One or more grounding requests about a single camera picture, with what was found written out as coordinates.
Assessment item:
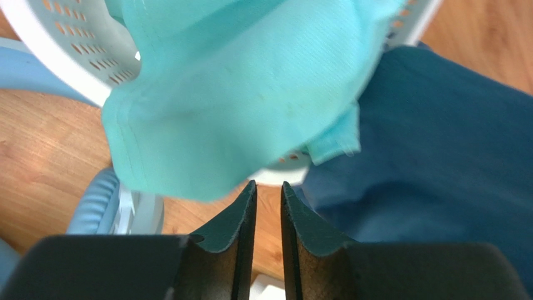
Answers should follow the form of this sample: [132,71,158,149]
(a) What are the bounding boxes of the dark blue t shirt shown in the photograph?
[295,47,532,291]

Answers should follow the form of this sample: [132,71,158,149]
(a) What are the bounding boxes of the teal t shirt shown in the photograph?
[101,0,405,201]

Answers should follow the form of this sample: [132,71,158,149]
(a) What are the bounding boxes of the light blue headphones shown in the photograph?
[0,36,166,288]

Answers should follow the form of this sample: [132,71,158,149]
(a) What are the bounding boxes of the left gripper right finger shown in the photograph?
[281,182,529,299]

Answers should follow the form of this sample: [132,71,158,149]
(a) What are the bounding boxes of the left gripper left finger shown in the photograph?
[1,181,257,299]

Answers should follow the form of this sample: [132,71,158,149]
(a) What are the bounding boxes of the white perforated plastic basket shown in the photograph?
[1,1,442,186]

